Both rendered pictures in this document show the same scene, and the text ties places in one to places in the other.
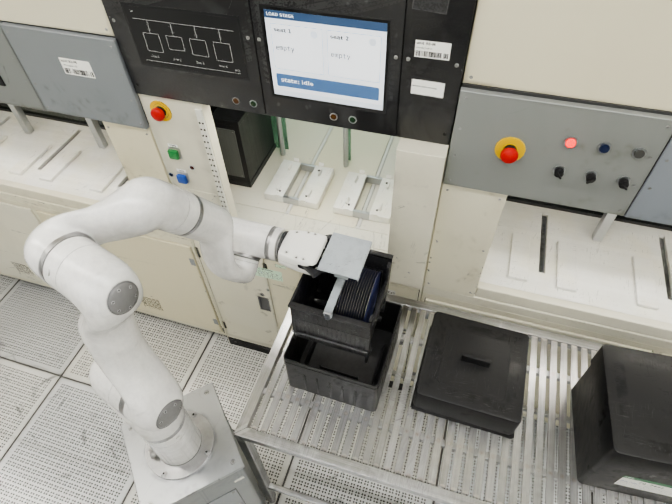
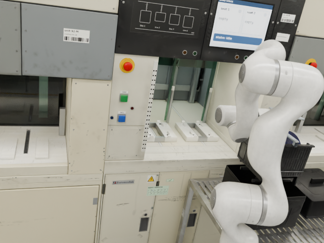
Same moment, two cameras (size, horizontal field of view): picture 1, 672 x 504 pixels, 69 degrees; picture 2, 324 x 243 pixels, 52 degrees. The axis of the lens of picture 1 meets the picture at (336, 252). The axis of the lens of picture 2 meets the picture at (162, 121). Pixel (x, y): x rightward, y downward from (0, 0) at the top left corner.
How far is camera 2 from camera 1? 1.32 m
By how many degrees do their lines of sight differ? 41
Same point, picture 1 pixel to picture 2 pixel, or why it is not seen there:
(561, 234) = not seen: hidden behind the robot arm
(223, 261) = (256, 114)
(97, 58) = (98, 28)
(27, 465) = not seen: outside the picture
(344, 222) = (196, 144)
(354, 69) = (253, 29)
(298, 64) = (227, 27)
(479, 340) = (307, 174)
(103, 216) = (279, 50)
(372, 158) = (176, 118)
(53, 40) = (67, 15)
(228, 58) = (190, 25)
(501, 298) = not seen: hidden behind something
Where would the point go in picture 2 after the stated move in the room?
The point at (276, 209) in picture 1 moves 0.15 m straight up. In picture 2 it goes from (154, 145) to (157, 120)
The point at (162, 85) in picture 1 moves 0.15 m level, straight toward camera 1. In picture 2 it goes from (138, 46) to (167, 54)
